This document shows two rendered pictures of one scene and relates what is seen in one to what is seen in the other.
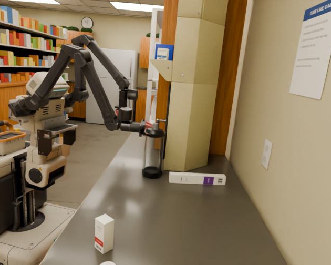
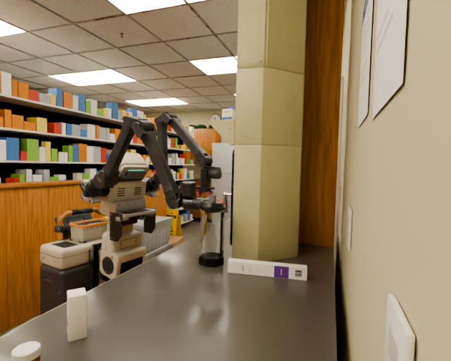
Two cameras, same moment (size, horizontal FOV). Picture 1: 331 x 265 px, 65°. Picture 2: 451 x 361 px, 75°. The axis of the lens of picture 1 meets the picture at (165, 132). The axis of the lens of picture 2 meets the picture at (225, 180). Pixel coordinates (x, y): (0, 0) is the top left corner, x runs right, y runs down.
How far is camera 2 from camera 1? 0.41 m
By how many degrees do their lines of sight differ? 21
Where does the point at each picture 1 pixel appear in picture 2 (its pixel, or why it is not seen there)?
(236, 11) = (328, 61)
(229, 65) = (327, 127)
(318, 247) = not seen: outside the picture
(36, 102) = (102, 179)
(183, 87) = (248, 150)
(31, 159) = (105, 246)
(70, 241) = (48, 321)
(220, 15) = (296, 62)
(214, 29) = (287, 79)
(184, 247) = (181, 349)
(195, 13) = (258, 61)
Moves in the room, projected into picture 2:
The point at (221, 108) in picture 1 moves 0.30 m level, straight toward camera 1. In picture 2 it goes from (321, 182) to (305, 185)
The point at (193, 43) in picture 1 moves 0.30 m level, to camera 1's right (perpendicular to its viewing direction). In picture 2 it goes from (257, 97) to (339, 92)
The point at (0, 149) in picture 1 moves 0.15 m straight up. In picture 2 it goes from (81, 235) to (81, 211)
